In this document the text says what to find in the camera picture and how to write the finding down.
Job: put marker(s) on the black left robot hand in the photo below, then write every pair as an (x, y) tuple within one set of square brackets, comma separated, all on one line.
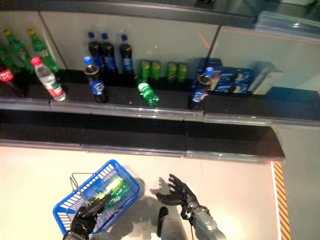
[(85, 220)]

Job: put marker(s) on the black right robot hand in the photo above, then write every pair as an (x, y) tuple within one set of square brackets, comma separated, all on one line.
[(177, 192)]

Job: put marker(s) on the blue plastic shopping basket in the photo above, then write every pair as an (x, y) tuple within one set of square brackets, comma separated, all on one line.
[(100, 174)]

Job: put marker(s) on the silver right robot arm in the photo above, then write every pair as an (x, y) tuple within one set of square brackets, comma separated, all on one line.
[(205, 222)]

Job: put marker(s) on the green bottles inside basket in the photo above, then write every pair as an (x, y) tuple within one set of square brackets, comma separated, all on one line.
[(114, 185)]

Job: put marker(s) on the silver left robot leg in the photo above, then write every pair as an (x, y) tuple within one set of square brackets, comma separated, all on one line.
[(100, 236)]

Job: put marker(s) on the black metal shelf board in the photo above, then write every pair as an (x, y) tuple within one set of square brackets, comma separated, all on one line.
[(125, 135), (122, 95), (150, 13)]

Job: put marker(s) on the yellow black hazard tape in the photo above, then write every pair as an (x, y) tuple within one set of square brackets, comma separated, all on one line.
[(281, 200)]

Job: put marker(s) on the clear water bottle red cap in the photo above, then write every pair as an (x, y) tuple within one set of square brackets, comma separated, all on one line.
[(48, 80)]

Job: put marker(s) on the beige cardboard box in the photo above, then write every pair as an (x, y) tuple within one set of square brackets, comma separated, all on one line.
[(266, 77)]

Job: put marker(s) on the Coca-Cola bottle red cap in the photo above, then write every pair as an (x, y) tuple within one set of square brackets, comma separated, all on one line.
[(10, 80)]

